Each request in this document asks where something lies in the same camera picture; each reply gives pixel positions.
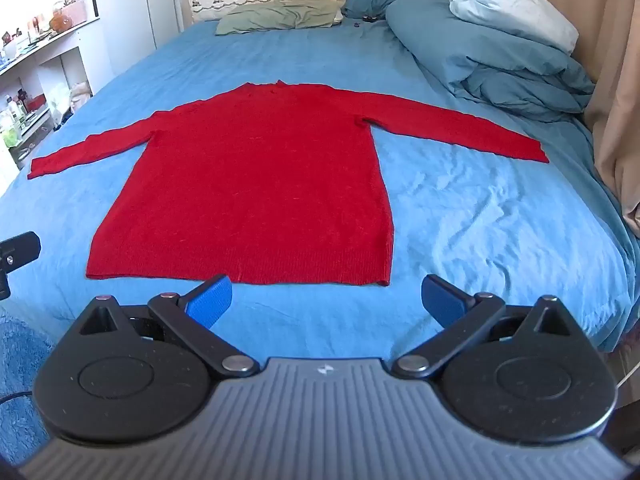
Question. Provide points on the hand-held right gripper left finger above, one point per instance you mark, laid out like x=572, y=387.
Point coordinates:
x=212, y=300

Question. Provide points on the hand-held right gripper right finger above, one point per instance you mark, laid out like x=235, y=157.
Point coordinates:
x=439, y=301

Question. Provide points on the red knit sweater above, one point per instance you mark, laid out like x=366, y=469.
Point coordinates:
x=260, y=185

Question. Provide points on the bed with blue sheet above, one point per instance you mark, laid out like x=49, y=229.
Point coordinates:
x=480, y=220

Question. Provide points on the blue fuzzy rug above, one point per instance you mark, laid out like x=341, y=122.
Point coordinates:
x=22, y=360

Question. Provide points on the green bottle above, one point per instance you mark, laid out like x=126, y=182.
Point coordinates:
x=8, y=134

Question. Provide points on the white shelf unit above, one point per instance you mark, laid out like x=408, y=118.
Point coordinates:
x=50, y=67

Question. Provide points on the orange glass jar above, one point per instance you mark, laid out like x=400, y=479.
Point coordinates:
x=60, y=22

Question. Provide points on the teal duvet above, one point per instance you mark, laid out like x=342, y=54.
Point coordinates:
x=490, y=60

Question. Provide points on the pink box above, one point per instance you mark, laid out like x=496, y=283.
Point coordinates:
x=75, y=10

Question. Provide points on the white wardrobe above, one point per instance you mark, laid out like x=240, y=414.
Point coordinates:
x=135, y=0

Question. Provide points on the green pillow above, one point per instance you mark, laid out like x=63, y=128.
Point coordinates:
x=277, y=17

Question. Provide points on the beige curtain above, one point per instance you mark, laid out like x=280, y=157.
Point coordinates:
x=605, y=60

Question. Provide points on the white folded blanket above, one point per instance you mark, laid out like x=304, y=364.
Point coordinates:
x=510, y=7

